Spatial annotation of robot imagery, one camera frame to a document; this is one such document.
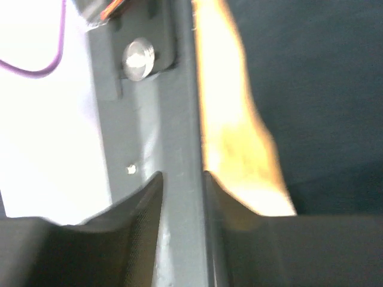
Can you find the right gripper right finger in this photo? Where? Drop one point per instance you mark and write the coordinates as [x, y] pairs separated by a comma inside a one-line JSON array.
[[324, 250]]

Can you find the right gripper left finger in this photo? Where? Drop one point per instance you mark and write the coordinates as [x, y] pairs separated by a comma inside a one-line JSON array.
[[115, 248]]

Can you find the black t-shirt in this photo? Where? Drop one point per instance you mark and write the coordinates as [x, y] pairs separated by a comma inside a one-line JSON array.
[[315, 71]]

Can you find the silver bolt knob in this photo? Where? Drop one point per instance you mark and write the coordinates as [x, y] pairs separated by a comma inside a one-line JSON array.
[[138, 59]]

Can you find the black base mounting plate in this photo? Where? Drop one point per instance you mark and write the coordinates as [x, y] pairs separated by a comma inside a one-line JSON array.
[[152, 125]]

